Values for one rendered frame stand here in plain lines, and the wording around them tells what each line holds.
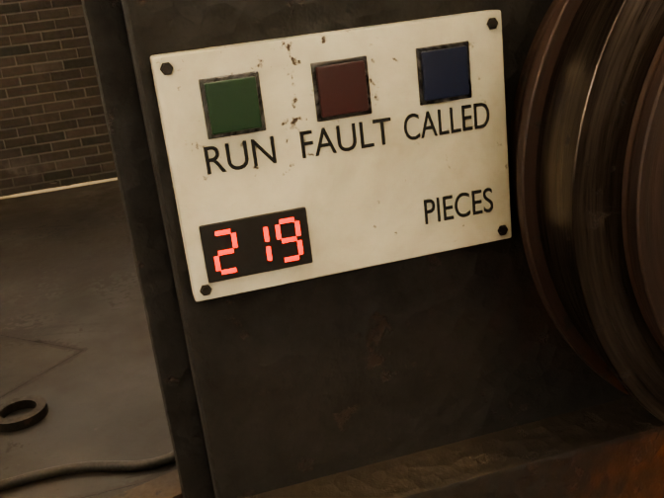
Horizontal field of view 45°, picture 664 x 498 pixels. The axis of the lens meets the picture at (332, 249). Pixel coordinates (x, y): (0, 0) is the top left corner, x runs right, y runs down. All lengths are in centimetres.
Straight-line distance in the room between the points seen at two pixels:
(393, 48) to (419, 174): 10
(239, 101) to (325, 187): 9
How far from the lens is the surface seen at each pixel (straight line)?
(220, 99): 57
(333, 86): 58
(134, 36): 59
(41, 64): 656
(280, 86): 58
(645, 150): 52
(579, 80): 55
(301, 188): 59
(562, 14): 58
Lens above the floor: 127
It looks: 18 degrees down
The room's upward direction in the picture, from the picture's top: 7 degrees counter-clockwise
